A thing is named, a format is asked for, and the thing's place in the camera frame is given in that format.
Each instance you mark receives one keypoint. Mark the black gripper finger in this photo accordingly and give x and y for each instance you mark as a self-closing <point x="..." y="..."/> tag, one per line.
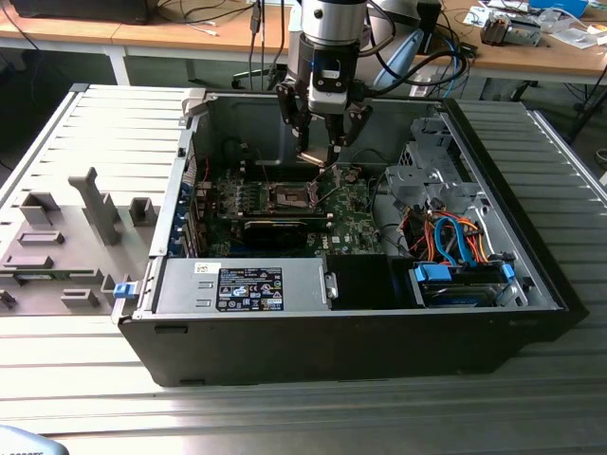
<point x="351" y="125"/>
<point x="291" y="109"/>

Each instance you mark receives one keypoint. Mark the silver CPU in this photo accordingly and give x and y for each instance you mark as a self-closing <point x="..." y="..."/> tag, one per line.
<point x="313" y="157"/>

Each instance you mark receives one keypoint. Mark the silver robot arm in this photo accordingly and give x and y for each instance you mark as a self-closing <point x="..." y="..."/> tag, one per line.
<point x="332" y="23"/>

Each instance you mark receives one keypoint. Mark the metal locking lever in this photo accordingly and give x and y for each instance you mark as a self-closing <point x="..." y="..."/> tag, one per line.
<point x="265" y="173"/>

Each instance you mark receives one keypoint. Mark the CPU socket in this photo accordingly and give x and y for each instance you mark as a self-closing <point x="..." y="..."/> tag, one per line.
<point x="289" y="196"/>

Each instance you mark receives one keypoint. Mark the metal CPU cooler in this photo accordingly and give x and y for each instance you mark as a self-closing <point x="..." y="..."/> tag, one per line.
<point x="502" y="30"/>

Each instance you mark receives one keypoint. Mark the black chair base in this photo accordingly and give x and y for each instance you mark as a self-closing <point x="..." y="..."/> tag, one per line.
<point x="249" y="75"/>

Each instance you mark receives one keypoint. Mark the white power adapter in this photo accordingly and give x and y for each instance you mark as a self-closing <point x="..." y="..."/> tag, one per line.
<point x="420" y="86"/>

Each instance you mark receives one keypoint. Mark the silver drive cage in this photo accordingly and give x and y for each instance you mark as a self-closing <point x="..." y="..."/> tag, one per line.
<point x="410" y="182"/>

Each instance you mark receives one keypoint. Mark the pale blue teach pendant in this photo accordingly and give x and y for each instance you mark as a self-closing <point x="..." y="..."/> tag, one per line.
<point x="403" y="54"/>

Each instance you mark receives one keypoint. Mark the green motherboard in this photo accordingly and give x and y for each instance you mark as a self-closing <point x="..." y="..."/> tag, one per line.
<point x="353" y="223"/>

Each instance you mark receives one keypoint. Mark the black upright box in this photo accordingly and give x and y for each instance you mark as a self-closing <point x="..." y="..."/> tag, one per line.
<point x="429" y="28"/>

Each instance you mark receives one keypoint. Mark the black graphics card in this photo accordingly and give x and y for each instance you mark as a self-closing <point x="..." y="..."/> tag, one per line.
<point x="275" y="234"/>

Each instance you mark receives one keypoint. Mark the wooden desk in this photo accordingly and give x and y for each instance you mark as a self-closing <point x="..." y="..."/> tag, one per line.
<point x="521" y="61"/>
<point x="142" y="35"/>

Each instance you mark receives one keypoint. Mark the blue disk carrier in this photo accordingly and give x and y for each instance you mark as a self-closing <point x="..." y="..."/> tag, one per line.
<point x="429" y="275"/>

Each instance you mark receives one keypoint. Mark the hard disk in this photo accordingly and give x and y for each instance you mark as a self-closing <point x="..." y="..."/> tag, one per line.
<point x="455" y="297"/>

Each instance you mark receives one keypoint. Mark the silver power supply unit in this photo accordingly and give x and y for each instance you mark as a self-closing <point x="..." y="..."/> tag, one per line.
<point x="185" y="284"/>

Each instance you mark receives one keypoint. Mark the black flat box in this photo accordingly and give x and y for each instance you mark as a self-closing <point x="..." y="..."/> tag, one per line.
<point x="80" y="9"/>

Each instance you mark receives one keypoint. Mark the black PC case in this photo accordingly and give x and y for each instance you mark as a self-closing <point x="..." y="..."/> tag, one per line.
<point x="332" y="351"/>

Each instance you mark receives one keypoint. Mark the blue box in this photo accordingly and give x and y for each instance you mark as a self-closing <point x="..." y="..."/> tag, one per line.
<point x="559" y="5"/>

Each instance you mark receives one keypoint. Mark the clear plastic bag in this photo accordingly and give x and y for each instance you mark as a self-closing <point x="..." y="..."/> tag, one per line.
<point x="576" y="38"/>

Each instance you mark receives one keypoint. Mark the blue case latch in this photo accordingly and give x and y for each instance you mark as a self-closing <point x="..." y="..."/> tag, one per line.
<point x="124" y="290"/>

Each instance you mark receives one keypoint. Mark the grey parts rack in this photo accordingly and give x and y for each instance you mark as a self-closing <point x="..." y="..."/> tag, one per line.
<point x="80" y="258"/>

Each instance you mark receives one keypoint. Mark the green RAM stick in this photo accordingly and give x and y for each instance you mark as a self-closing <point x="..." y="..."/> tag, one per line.
<point x="57" y="276"/>

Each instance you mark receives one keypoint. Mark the grey rounded device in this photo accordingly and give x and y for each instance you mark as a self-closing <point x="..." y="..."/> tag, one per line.
<point x="23" y="443"/>

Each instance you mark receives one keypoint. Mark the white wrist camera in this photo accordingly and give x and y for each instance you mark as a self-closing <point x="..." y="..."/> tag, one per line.
<point x="327" y="102"/>

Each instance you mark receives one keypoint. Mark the silver metal bracket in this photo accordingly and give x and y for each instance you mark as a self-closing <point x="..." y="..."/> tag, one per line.
<point x="429" y="132"/>

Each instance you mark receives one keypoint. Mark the grey case corner bracket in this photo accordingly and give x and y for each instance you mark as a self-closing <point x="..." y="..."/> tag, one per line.
<point x="194" y="102"/>

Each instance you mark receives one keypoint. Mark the black plastic duct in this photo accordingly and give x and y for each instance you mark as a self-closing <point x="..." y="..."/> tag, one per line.
<point x="360" y="282"/>

